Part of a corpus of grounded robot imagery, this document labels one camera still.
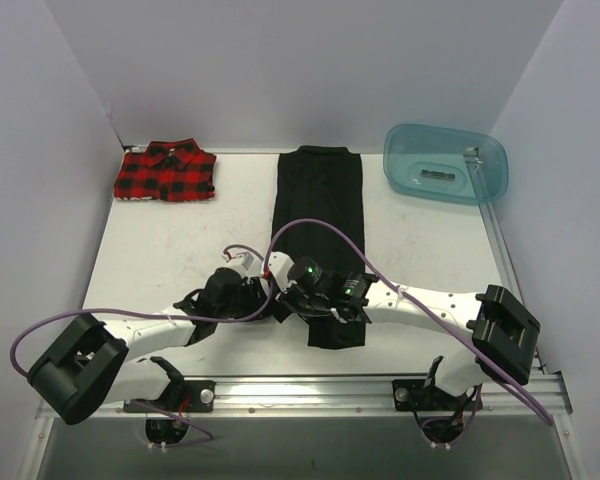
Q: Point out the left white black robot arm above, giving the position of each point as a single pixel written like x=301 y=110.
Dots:
x=95 y=362

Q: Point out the teal plastic bin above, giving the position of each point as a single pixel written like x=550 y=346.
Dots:
x=443 y=164

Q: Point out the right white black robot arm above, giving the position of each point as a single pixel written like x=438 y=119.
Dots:
x=497 y=333

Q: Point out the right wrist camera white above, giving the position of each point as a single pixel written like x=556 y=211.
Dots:
x=277 y=268

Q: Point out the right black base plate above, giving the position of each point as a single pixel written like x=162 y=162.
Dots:
x=413 y=395

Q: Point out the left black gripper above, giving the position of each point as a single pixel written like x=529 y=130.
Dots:
x=253 y=298

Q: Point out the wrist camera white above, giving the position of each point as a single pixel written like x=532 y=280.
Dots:
x=277 y=268
x=241 y=262

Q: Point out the red black plaid folded shirt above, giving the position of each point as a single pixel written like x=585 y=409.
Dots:
x=172 y=172

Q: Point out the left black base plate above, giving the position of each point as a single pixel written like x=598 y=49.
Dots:
x=197 y=397

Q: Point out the aluminium front rail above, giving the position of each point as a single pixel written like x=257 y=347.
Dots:
x=335 y=396

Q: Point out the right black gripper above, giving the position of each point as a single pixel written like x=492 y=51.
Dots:
x=310 y=304

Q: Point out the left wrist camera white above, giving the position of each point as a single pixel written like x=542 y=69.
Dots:
x=241 y=262

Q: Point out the black long sleeve shirt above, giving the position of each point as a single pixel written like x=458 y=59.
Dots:
x=319 y=211

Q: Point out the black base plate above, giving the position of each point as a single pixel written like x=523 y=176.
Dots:
x=197 y=397
x=413 y=395

